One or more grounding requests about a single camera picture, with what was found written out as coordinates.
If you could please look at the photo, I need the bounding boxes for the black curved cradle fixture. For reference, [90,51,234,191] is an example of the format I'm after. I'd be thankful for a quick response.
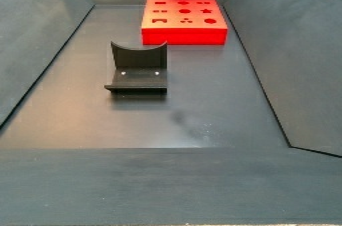
[105,43,168,93]

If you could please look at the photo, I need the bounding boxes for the red shape-sorting block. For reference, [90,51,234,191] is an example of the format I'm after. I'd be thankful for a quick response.
[141,0,229,45]

